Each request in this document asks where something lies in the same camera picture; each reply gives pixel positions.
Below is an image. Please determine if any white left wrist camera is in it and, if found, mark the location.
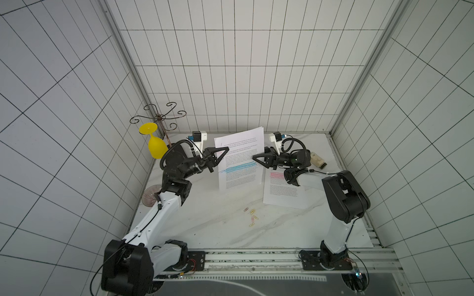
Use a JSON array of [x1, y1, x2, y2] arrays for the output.
[[187, 131, 207, 150]]

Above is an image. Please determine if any pink glass bowl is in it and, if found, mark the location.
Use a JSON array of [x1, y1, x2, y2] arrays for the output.
[[141, 185, 161, 207]]

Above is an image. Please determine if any pink highlighted paper document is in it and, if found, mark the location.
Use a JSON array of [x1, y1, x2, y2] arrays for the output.
[[263, 170, 317, 209]]

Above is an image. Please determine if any copper wire glass holder stand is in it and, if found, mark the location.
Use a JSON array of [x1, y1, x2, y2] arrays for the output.
[[129, 102, 187, 148]]

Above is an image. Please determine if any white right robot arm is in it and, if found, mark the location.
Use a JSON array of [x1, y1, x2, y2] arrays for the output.
[[253, 148, 370, 270]]

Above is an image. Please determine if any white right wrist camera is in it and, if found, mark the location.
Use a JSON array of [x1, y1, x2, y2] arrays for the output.
[[269, 132, 286, 154]]

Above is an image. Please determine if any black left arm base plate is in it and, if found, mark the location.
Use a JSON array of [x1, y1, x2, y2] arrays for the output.
[[178, 251, 206, 273]]

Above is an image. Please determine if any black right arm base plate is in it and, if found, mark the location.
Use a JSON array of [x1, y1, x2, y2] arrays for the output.
[[298, 250, 353, 271]]

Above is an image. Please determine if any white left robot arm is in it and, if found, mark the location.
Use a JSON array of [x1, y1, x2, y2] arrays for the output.
[[98, 139, 229, 296]]

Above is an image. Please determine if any blue highlighted paper document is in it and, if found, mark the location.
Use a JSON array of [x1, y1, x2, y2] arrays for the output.
[[214, 127, 264, 192]]

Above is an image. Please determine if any yellow plastic wine glass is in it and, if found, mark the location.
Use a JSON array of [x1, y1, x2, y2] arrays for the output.
[[139, 123, 169, 159]]

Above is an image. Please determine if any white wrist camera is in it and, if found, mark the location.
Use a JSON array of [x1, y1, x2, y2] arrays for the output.
[[187, 131, 207, 150], [269, 132, 286, 154]]

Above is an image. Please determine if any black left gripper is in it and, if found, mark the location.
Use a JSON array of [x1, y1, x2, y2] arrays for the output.
[[182, 146, 230, 178]]

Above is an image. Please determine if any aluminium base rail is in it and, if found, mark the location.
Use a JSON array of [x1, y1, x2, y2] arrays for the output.
[[163, 248, 402, 279]]

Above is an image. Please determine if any small glass jar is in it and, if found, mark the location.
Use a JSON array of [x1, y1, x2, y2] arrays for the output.
[[310, 152, 327, 169]]

